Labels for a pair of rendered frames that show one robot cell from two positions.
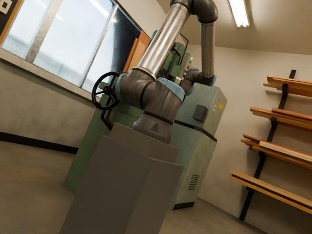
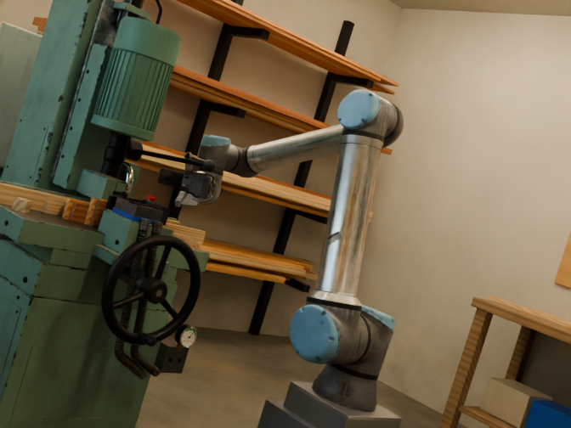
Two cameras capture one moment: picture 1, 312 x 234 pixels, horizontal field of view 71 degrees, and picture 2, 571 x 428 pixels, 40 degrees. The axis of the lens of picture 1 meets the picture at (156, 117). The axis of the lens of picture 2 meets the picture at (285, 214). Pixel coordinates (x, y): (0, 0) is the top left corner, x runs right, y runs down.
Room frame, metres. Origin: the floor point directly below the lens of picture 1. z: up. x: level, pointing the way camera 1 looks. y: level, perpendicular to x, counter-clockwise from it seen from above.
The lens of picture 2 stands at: (0.82, 2.21, 1.18)
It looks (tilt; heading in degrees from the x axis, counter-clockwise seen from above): 3 degrees down; 283
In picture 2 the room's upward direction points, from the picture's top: 17 degrees clockwise
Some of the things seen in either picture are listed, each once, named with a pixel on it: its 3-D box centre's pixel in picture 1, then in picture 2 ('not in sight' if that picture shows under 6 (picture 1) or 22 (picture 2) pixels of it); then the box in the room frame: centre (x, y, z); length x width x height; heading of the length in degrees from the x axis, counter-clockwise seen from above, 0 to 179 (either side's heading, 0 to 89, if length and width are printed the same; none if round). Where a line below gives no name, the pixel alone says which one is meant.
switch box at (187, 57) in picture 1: (186, 62); not in sight; (2.02, -0.08, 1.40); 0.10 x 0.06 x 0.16; 149
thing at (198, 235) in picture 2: not in sight; (131, 222); (1.75, 0.11, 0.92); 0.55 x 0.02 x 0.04; 59
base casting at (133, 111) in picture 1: (138, 115); (59, 259); (1.92, 0.15, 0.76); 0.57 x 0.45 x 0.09; 149
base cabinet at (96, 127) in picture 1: (120, 158); (21, 388); (1.92, 0.15, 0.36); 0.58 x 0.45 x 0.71; 149
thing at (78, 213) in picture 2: not in sight; (110, 219); (1.76, 0.23, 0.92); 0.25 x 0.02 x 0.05; 59
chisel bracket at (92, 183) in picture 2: not in sight; (101, 189); (1.83, 0.20, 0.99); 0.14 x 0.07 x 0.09; 149
